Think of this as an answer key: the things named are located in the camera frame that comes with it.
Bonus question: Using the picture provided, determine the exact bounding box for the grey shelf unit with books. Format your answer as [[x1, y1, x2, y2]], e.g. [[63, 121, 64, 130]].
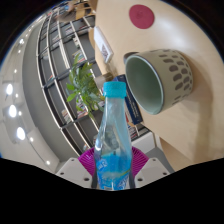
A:
[[34, 3, 158, 158]]

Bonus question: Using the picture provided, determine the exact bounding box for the thick dark blue book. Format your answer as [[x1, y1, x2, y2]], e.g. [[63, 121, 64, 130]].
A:
[[113, 73, 144, 126]]

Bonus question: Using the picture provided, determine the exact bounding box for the potted green leafy plant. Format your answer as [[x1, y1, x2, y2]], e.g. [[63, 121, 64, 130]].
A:
[[65, 53, 114, 123]]

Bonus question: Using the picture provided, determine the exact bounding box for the flat round red coaster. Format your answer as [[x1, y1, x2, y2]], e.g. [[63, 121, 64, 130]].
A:
[[128, 4, 156, 30]]

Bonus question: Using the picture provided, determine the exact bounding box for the green mug with dotted pattern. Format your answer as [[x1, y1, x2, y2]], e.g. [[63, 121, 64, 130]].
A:
[[123, 48, 194, 116]]

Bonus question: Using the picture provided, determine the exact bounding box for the white printed booklet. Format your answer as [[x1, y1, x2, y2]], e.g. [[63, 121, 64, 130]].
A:
[[93, 25, 115, 64]]

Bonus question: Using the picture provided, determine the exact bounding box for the clear bottle with blue cap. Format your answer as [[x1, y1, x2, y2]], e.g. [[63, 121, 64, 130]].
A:
[[93, 80, 133, 192]]

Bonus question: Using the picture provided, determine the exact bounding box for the group of ceiling lights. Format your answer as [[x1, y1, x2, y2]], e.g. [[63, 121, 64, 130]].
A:
[[3, 19, 54, 168]]

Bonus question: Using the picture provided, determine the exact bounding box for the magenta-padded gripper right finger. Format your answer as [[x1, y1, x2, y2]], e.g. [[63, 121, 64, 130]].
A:
[[129, 146, 175, 190]]

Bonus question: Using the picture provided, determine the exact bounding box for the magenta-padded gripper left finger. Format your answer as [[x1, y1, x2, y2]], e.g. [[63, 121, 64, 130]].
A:
[[55, 147, 98, 189]]

